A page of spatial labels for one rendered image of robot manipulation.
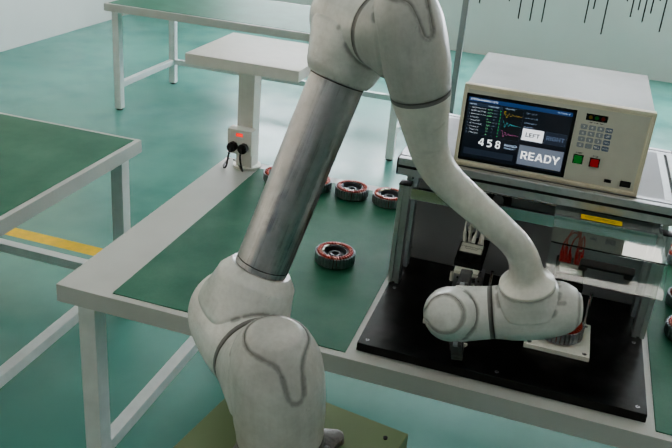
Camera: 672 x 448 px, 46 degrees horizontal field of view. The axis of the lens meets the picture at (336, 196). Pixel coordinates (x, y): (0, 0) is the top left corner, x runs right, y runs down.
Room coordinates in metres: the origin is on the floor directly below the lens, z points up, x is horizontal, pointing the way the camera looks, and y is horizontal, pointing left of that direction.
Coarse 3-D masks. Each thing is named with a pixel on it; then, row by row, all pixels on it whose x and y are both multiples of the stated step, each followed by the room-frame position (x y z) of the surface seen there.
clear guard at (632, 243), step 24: (576, 216) 1.68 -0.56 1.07; (600, 216) 1.69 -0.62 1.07; (552, 240) 1.54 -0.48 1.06; (576, 240) 1.55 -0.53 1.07; (600, 240) 1.56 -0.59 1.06; (624, 240) 1.57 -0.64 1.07; (648, 240) 1.58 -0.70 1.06; (552, 264) 1.50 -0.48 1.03; (576, 264) 1.49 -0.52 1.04; (624, 264) 1.48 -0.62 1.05; (648, 264) 1.48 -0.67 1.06; (624, 288) 1.44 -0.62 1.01; (648, 288) 1.44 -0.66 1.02
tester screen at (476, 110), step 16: (480, 112) 1.81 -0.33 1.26; (496, 112) 1.80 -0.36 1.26; (512, 112) 1.79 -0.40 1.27; (528, 112) 1.79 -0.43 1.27; (544, 112) 1.78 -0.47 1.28; (560, 112) 1.77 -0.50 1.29; (464, 128) 1.82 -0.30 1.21; (480, 128) 1.81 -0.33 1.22; (496, 128) 1.80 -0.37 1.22; (512, 128) 1.79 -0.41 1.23; (528, 128) 1.78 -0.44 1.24; (544, 128) 1.77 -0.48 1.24; (560, 128) 1.76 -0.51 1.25; (464, 144) 1.82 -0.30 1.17; (512, 144) 1.79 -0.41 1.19; (528, 144) 1.78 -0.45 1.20; (544, 144) 1.77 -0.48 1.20; (496, 160) 1.80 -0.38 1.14; (512, 160) 1.79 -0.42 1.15
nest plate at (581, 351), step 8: (584, 336) 1.61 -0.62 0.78; (528, 344) 1.56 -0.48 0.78; (536, 344) 1.56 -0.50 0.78; (544, 344) 1.56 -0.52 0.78; (552, 344) 1.57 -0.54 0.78; (576, 344) 1.58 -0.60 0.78; (584, 344) 1.58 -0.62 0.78; (552, 352) 1.55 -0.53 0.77; (560, 352) 1.54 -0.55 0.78; (568, 352) 1.54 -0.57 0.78; (576, 352) 1.54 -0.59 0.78; (584, 352) 1.54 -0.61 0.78; (584, 360) 1.53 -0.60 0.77
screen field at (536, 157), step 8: (520, 152) 1.79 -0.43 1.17; (528, 152) 1.78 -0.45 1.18; (536, 152) 1.78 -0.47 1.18; (544, 152) 1.77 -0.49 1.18; (552, 152) 1.77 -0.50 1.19; (560, 152) 1.76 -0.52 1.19; (520, 160) 1.78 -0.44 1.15; (528, 160) 1.78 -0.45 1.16; (536, 160) 1.77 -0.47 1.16; (544, 160) 1.77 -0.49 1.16; (552, 160) 1.76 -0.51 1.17; (560, 160) 1.76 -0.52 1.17; (544, 168) 1.77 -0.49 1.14; (552, 168) 1.76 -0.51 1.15; (560, 168) 1.76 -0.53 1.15
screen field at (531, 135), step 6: (522, 132) 1.79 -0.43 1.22; (528, 132) 1.78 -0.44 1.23; (534, 132) 1.78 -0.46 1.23; (540, 132) 1.78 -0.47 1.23; (546, 132) 1.77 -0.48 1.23; (522, 138) 1.79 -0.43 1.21; (528, 138) 1.78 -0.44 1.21; (534, 138) 1.78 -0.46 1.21; (540, 138) 1.77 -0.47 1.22; (546, 138) 1.77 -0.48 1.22; (552, 138) 1.77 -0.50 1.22; (558, 138) 1.76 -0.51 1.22; (564, 138) 1.76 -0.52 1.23; (552, 144) 1.77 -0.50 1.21; (558, 144) 1.76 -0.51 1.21; (564, 144) 1.76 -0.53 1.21
